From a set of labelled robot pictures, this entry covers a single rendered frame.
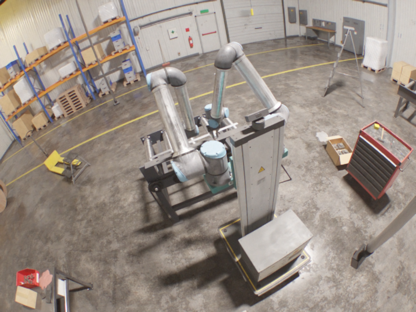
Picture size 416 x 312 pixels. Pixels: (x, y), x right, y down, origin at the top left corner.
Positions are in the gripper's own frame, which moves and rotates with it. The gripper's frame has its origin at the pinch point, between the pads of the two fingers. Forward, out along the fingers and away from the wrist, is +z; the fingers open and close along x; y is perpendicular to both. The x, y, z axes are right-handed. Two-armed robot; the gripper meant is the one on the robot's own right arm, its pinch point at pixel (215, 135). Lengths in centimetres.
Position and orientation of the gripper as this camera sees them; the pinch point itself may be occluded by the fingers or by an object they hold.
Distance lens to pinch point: 193.5
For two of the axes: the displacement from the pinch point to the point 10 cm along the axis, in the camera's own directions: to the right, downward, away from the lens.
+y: 3.3, 5.9, -7.3
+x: 9.2, -3.6, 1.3
